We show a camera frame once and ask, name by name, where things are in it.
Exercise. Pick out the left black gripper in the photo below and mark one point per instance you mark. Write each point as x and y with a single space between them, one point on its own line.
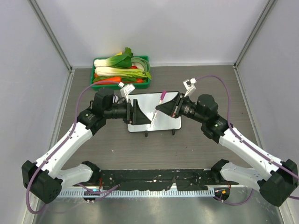
134 115

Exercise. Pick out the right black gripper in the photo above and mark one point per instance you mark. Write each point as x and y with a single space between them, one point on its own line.
167 108

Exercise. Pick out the small whiteboard with black frame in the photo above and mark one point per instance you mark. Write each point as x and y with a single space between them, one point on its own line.
147 103

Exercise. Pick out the pink white marker pen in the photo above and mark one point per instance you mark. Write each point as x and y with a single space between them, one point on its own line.
156 111

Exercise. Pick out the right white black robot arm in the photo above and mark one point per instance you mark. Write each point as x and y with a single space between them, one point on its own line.
272 177

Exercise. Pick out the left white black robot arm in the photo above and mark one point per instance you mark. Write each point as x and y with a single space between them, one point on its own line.
45 178

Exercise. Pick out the large orange carrot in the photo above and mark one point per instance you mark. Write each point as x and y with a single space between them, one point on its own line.
107 80

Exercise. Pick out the green long beans bundle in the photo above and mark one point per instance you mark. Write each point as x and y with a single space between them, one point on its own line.
141 63

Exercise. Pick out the lower bok choy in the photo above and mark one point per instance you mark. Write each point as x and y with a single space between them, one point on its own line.
105 71

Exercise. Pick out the bok choy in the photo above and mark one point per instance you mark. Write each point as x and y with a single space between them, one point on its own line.
122 60
105 71

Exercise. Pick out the upper bok choy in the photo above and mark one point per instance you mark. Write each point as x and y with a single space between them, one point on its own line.
122 60

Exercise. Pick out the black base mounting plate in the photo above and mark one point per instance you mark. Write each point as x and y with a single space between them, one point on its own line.
159 179

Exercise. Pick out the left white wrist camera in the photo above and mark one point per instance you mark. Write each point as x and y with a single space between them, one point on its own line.
125 90

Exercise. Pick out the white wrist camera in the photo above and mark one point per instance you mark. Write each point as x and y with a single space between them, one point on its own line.
189 84
125 90

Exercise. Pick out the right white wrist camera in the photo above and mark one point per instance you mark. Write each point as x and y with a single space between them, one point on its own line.
189 84

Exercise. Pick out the white slotted cable duct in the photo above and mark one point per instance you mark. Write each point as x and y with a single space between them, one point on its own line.
173 192

